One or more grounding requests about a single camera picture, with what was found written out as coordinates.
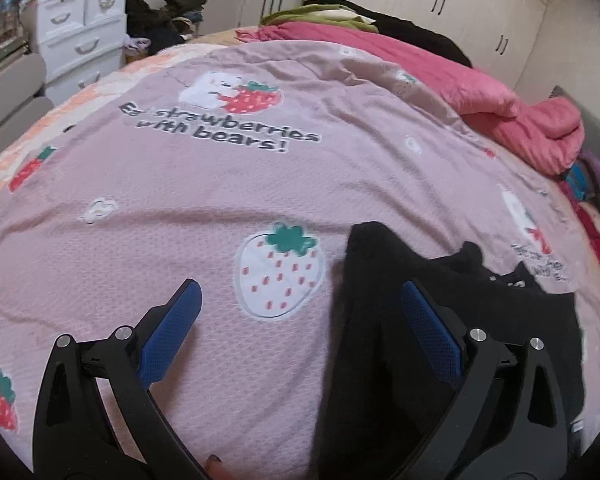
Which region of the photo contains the stack of books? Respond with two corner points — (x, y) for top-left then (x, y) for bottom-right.
(0, 35), (32, 82)

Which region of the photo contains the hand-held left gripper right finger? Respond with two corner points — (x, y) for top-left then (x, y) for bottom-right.
(394, 280), (569, 480)

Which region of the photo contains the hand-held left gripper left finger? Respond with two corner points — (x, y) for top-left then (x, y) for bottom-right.
(32, 279), (216, 480)

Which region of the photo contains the pile of colourful clothes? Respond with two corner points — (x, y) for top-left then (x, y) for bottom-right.
(560, 149), (600, 282)

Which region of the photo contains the pile of dark clothes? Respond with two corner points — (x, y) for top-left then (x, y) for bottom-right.
(124, 0), (209, 57)

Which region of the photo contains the white wardrobe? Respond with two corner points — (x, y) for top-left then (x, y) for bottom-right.
(305, 0), (600, 111)

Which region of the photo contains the pink quilt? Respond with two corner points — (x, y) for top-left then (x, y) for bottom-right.
(235, 21), (587, 177)

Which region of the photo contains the black cloth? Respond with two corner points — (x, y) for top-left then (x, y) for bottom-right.
(305, 0), (474, 69)

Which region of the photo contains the orange checked bedsheet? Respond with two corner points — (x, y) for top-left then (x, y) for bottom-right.
(0, 44), (221, 206)

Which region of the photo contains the person's left hand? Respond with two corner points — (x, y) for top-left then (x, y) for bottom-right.
(204, 454), (233, 480)

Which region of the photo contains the white drawer cabinet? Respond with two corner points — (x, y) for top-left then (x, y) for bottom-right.
(22, 0), (129, 107)

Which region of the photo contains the black and orange sweater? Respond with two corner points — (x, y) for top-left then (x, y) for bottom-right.
(314, 220), (587, 480)

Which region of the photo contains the pink strawberry printed blanket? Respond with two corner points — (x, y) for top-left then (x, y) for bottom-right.
(0, 42), (600, 480)

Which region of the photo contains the green blanket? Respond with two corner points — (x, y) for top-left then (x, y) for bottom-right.
(259, 5), (379, 34)

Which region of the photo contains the grey padded headboard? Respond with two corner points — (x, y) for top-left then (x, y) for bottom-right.
(0, 52), (56, 162)

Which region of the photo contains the grey cushion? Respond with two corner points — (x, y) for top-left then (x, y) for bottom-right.
(547, 85), (600, 211)

